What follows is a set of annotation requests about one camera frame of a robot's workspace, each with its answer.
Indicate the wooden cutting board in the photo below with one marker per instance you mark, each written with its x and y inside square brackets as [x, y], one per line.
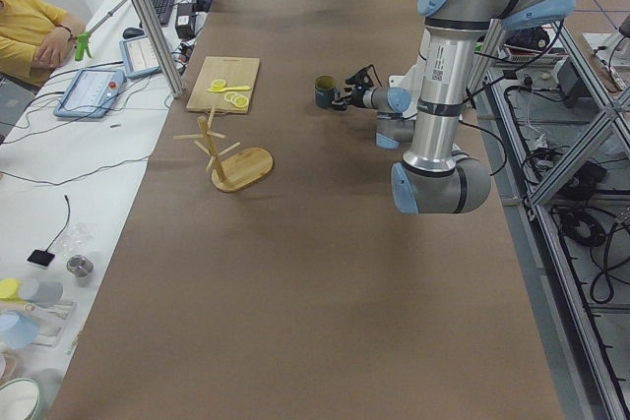
[237, 71]

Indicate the yellow cup lying down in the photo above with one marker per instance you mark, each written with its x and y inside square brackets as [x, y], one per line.
[9, 289]

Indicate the black computer mouse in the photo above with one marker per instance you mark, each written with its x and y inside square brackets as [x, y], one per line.
[132, 33]

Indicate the silver aluminium frame post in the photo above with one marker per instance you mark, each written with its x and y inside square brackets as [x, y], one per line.
[149, 19]

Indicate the light blue cup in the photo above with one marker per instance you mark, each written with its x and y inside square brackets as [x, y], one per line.
[18, 330]

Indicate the small metal cylinder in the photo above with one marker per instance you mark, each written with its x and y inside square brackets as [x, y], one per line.
[81, 268]

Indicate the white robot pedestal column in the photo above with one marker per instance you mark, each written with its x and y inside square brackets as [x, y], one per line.
[418, 71]

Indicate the lemon slice near knife tip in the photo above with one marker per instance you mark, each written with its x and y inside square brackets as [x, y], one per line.
[217, 85]

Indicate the yellow plastic knife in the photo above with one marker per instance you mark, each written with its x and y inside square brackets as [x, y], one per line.
[226, 89]

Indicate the white bowl green rim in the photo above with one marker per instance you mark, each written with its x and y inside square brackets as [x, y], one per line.
[22, 399]

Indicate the middle lemon slice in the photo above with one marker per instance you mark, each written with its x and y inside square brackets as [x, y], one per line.
[237, 94]

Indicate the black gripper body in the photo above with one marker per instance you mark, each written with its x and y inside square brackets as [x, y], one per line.
[357, 95]

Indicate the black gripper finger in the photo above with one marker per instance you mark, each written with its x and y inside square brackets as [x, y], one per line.
[340, 105]
[344, 91]

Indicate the person in yellow shirt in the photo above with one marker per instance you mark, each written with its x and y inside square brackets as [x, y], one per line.
[36, 38]

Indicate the far blue teach pendant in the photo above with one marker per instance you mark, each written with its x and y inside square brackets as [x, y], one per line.
[138, 56]

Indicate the blue teach pendant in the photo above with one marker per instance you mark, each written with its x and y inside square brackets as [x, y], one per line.
[138, 56]
[91, 94]

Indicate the blue mug with green inside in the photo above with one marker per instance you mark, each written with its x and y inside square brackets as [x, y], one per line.
[325, 91]

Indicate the grey cup lying down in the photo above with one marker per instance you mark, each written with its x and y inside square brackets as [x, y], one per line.
[43, 293]

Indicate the small black pad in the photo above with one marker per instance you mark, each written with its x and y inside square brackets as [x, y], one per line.
[41, 258]

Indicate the black power adapter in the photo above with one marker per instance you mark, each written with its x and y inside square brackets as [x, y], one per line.
[185, 21]

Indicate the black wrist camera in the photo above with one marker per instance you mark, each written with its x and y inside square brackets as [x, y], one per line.
[361, 78]

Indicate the green plastic clamp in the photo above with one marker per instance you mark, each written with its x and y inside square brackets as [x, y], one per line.
[82, 46]

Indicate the near blue teach pendant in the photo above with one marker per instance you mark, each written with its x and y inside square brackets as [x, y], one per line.
[91, 94]

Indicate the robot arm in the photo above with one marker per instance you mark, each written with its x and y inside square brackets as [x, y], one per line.
[433, 175]

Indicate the wooden cup storage rack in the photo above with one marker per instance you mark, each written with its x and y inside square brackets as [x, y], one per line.
[229, 173]

